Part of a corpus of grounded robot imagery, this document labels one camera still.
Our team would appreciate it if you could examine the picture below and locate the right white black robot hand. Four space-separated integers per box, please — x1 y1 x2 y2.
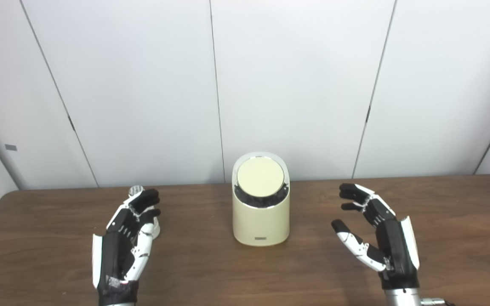
331 183 421 291

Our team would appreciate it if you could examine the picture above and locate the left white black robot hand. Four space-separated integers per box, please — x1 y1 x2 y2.
92 189 161 306

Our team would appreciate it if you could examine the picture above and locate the small white plastic bottle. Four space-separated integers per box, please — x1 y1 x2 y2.
128 186 161 239

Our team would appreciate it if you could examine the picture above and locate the cream round bin lid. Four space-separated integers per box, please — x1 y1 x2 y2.
236 157 286 197

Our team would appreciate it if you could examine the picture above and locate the cream-colored round bin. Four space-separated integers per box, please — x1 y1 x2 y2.
232 152 291 247

